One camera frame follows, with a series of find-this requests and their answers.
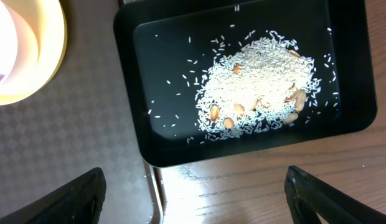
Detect white pink bowl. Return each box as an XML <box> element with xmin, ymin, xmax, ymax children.
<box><xmin>0</xmin><ymin>1</ymin><xmax>18</xmax><ymax>83</ymax></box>

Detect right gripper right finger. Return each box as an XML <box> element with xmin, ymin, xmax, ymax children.
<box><xmin>285</xmin><ymin>166</ymin><xmax>386</xmax><ymax>224</ymax></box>

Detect yellow plate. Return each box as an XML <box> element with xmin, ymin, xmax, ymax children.
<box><xmin>0</xmin><ymin>0</ymin><xmax>67</xmax><ymax>106</ymax></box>

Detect black plastic bin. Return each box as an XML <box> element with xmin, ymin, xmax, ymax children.
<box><xmin>113</xmin><ymin>0</ymin><xmax>377</xmax><ymax>167</ymax></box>

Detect rice and peanut waste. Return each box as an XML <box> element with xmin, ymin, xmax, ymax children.
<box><xmin>148</xmin><ymin>4</ymin><xmax>340</xmax><ymax>146</ymax></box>

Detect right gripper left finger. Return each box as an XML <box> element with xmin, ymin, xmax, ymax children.
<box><xmin>0</xmin><ymin>167</ymin><xmax>106</xmax><ymax>224</ymax></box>

